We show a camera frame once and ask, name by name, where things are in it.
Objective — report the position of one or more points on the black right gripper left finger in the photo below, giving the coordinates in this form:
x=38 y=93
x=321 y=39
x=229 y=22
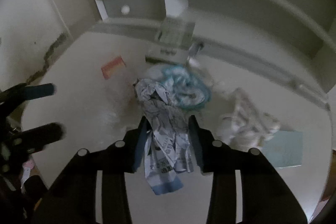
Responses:
x=72 y=196

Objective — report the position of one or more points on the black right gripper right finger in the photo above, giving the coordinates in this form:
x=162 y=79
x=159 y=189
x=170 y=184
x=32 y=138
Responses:
x=266 y=198

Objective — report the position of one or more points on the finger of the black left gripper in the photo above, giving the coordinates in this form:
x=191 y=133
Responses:
x=35 y=139
x=23 y=92

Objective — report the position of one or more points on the light blue cigarette box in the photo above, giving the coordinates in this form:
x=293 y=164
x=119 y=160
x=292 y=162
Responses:
x=284 y=149

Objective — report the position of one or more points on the red snack box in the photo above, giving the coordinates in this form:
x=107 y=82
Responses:
x=109 y=68

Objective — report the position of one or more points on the printed paper wrapper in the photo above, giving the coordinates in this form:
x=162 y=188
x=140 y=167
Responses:
x=167 y=151

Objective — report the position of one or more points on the crumpled white tissue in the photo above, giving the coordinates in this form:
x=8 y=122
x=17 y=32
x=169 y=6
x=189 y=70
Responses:
x=245 y=127

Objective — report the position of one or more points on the blue white plastic wrapper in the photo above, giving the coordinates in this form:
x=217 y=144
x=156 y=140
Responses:
x=187 y=90

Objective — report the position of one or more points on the white desk with shelves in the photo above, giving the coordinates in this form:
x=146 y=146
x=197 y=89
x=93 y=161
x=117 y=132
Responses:
x=266 y=47

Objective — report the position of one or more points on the white green small box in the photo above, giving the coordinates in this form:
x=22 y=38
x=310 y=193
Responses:
x=175 y=32

